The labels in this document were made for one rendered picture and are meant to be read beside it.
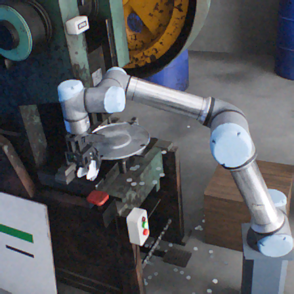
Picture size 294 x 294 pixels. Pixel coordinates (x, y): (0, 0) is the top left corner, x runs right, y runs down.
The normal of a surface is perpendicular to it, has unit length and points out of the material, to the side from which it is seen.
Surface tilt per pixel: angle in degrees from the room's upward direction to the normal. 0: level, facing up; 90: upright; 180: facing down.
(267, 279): 90
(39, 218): 78
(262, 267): 90
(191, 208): 0
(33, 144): 90
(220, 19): 90
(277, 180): 0
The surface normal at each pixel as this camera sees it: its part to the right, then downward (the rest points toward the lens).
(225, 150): -0.19, 0.44
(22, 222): -0.46, 0.33
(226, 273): -0.10, -0.84
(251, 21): -0.43, 0.52
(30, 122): 0.90, 0.16
